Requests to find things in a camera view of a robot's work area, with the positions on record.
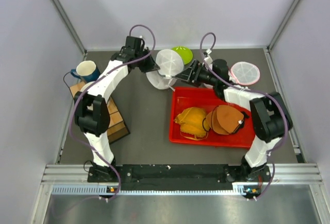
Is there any blue mug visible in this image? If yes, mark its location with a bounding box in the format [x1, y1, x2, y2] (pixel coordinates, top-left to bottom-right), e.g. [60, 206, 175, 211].
[70, 60, 101, 83]

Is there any aluminium frame rail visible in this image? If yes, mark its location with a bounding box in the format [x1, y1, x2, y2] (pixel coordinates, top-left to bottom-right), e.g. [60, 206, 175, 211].
[41, 163, 323, 198]

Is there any green plastic plate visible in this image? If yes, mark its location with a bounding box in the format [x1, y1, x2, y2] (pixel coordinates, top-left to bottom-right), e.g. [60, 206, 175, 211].
[172, 46, 193, 65]

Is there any white bowl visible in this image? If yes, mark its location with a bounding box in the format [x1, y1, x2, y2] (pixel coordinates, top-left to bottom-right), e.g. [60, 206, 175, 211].
[80, 81, 94, 92]

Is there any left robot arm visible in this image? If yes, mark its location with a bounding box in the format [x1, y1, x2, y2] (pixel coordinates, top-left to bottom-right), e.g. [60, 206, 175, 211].
[74, 36, 159, 181]

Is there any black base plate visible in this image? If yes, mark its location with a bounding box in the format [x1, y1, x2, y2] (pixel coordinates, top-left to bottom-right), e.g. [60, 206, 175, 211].
[88, 163, 270, 183]

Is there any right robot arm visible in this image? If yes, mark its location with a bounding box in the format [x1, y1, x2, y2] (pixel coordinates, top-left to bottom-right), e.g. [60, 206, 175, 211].
[174, 59, 293, 181]

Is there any pink-trimmed mesh laundry bag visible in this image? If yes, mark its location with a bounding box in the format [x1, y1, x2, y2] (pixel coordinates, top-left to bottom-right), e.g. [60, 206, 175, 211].
[203, 61, 261, 89]

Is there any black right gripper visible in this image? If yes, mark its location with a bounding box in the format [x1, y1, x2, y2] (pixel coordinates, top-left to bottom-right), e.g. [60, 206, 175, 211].
[176, 60, 219, 87]

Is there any yellow lace bra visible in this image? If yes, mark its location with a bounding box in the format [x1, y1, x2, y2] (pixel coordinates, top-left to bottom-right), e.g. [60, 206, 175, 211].
[174, 107, 210, 141]

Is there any wooden box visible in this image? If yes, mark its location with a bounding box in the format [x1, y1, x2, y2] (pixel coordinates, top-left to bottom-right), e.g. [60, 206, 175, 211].
[69, 81, 130, 144]

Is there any red plastic tray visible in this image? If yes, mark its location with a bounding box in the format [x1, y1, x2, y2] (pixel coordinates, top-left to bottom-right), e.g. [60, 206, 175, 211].
[169, 87, 255, 149]

